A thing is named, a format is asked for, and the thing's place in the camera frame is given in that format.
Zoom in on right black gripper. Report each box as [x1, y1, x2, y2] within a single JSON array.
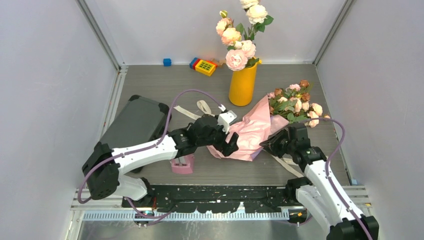
[[259, 128, 296, 159]]

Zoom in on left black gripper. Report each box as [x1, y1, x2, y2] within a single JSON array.
[[196, 121, 238, 156]]

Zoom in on pink flower bouquet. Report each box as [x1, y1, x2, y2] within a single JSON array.
[[228, 79, 330, 161]]

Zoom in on beige ribbon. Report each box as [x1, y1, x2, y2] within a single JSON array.
[[173, 100, 215, 120]]

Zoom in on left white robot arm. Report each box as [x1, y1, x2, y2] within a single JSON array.
[[82, 111, 239, 207]]

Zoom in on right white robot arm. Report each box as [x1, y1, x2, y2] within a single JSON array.
[[260, 123, 380, 240]]

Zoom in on yellow vase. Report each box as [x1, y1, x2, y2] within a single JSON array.
[[228, 58, 262, 107]]

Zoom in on peach roses in vase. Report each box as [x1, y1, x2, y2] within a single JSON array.
[[215, 0, 274, 72]]

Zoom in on pink toy toaster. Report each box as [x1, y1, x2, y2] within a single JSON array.
[[170, 154, 195, 175]]

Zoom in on yellow toy block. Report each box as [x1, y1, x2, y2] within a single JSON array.
[[189, 57, 218, 77]]

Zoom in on black hard case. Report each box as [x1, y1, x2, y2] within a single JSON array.
[[99, 94, 169, 149]]

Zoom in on blue cube block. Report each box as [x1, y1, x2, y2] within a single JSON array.
[[162, 58, 172, 67]]

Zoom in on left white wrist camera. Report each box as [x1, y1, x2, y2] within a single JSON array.
[[217, 104, 238, 134]]

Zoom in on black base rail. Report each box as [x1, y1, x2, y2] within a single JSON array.
[[133, 185, 302, 214]]

